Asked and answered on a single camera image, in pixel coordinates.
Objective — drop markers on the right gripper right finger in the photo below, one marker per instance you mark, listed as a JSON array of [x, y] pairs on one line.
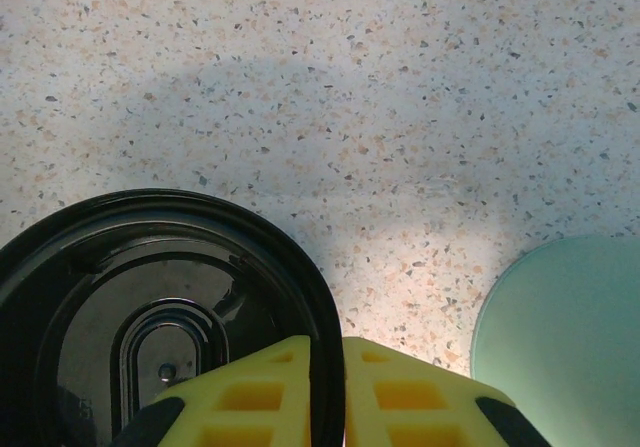
[[360, 397]]

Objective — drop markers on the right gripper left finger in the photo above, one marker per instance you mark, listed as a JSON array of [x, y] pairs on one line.
[[300, 392]]

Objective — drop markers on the mint green straw holder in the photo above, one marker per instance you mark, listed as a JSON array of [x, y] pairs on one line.
[[575, 342]]

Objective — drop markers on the black coffee cup lid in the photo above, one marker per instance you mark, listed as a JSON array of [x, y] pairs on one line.
[[100, 292]]

